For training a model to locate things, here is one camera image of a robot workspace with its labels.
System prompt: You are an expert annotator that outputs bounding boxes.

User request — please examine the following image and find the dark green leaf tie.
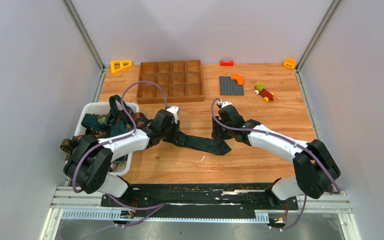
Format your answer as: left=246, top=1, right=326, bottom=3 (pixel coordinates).
left=176, top=132, right=232, bottom=156

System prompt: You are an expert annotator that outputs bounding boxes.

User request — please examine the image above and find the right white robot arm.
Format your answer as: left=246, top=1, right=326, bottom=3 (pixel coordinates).
left=212, top=98, right=341, bottom=209

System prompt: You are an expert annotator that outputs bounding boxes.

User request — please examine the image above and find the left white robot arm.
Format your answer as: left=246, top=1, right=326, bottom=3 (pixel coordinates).
left=63, top=106, right=180, bottom=207

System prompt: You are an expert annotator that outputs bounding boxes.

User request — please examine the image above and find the pile of patterned ties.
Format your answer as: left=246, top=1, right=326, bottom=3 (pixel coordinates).
left=60, top=95, right=152, bottom=169

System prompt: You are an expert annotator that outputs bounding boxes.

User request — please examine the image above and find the grey studded baseplate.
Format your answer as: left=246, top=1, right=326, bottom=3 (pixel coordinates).
left=219, top=76, right=244, bottom=96

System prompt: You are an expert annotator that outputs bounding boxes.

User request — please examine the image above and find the toy brick car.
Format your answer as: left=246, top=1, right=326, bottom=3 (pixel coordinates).
left=253, top=83, right=274, bottom=103

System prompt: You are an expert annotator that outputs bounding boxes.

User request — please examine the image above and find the orange curved block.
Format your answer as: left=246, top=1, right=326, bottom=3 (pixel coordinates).
left=230, top=73, right=244, bottom=85

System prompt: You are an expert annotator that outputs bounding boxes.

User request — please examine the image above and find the wooden compartment tray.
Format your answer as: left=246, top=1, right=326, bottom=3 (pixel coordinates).
left=136, top=60, right=205, bottom=105

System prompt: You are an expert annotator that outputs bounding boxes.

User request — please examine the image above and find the white plastic basket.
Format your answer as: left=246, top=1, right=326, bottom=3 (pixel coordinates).
left=74, top=101, right=133, bottom=176

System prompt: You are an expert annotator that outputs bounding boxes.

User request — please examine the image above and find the red plastic block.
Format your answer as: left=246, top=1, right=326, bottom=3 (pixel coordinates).
left=219, top=60, right=235, bottom=67

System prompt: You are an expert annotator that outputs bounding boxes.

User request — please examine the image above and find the yellow triangular block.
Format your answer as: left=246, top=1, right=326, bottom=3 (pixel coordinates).
left=110, top=60, right=133, bottom=74

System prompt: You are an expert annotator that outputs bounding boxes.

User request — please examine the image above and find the orange round block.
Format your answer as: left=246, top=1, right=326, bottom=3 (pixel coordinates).
left=283, top=58, right=297, bottom=69

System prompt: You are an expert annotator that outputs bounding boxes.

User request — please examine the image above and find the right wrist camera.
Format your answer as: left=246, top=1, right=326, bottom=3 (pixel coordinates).
left=217, top=101, right=232, bottom=109

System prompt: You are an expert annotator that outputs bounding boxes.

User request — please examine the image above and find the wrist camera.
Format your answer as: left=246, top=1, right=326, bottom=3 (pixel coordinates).
left=166, top=105, right=180, bottom=124
left=217, top=101, right=232, bottom=109

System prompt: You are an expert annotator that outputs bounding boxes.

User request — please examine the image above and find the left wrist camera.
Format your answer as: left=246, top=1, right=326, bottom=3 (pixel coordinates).
left=166, top=105, right=180, bottom=124

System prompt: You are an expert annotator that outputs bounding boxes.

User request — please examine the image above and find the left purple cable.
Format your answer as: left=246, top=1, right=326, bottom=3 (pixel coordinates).
left=71, top=80, right=170, bottom=211

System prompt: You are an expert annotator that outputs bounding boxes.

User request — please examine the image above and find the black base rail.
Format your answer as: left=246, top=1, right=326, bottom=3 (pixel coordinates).
left=118, top=182, right=299, bottom=220

